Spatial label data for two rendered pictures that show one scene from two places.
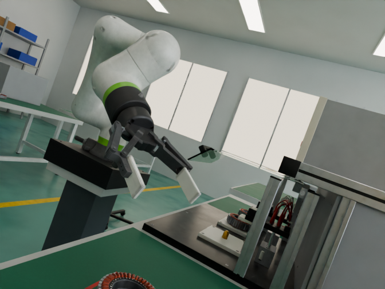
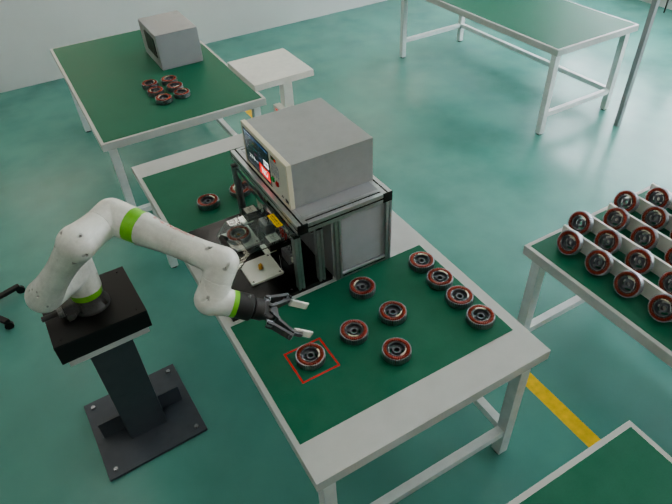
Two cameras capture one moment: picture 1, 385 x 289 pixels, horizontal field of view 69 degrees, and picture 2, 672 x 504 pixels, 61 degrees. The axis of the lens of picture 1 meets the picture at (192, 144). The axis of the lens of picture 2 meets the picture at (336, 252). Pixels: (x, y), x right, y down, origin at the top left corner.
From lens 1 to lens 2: 1.76 m
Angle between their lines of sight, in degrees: 59
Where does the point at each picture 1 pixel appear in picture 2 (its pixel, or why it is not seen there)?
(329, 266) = (341, 251)
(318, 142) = (298, 191)
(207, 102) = not seen: outside the picture
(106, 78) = (224, 307)
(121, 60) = (221, 292)
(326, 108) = (293, 170)
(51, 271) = (279, 382)
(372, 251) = (354, 230)
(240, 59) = not seen: outside the picture
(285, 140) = not seen: outside the picture
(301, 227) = (320, 246)
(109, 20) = (84, 243)
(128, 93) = (248, 303)
